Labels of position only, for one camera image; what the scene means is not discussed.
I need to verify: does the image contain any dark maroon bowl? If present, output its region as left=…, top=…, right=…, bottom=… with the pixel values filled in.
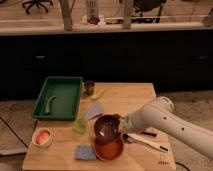
left=94, top=115, right=120, bottom=144

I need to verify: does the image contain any small green cup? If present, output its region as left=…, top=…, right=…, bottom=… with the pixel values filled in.
left=73, top=118, right=87, bottom=134

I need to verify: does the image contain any small white bowl orange inside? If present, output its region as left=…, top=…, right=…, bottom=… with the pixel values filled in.
left=32, top=128, right=52, bottom=147

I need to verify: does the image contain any orange-red bowl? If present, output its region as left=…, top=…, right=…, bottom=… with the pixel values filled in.
left=93, top=138, right=124, bottom=161

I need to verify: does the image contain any green plastic tray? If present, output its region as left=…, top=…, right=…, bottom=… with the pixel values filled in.
left=32, top=76, right=82, bottom=121

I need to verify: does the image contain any black floor cable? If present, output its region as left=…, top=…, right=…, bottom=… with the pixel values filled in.
left=0, top=116, right=29, bottom=149

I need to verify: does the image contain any wooden table board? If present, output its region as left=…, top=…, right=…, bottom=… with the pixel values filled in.
left=22, top=83, right=176, bottom=171

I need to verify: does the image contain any black office chair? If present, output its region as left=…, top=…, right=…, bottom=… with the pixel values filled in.
left=22, top=0, right=53, bottom=15

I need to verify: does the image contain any green cucumber toy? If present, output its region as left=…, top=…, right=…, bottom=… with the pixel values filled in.
left=44, top=96, right=56, bottom=115

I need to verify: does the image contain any blue sponge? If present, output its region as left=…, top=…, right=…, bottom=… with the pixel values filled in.
left=75, top=145, right=96, bottom=160

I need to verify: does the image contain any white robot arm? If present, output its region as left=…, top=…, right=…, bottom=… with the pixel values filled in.
left=119, top=96, right=213, bottom=160

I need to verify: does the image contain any small dark cup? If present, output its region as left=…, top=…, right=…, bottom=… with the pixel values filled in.
left=84, top=80, right=95, bottom=95

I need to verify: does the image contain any white handled dish brush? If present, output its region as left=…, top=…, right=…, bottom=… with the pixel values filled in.
left=123, top=133, right=168, bottom=153

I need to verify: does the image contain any yellow banana toy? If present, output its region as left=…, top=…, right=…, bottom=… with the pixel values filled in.
left=91, top=89, right=105, bottom=100

